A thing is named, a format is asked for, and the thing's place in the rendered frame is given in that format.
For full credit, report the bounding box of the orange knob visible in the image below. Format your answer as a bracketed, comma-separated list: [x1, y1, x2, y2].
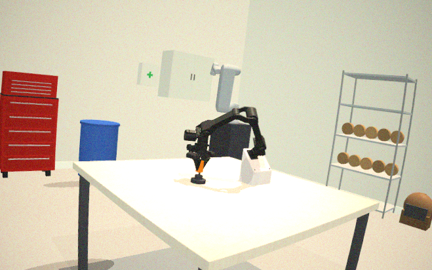
[195, 161, 204, 172]

